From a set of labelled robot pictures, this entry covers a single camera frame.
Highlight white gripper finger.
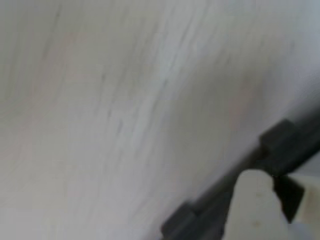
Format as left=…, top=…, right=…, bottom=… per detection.
left=296, top=177, right=320, bottom=222
left=221, top=169, right=296, bottom=240

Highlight grey circular toy train track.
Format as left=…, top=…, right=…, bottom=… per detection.
left=159, top=107, right=320, bottom=240

